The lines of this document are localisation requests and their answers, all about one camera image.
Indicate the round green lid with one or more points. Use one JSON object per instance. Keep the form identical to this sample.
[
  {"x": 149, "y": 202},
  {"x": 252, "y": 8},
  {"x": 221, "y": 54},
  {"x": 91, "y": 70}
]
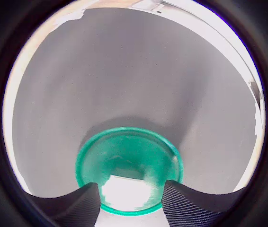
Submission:
[{"x": 129, "y": 151}]

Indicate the white masking tape cross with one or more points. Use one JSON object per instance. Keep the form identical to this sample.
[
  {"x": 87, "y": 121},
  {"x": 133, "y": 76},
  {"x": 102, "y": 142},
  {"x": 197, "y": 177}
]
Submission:
[
  {"x": 260, "y": 118},
  {"x": 68, "y": 20}
]

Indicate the dark grey mat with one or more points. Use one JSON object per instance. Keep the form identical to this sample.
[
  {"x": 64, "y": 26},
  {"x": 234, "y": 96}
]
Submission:
[{"x": 124, "y": 71}]

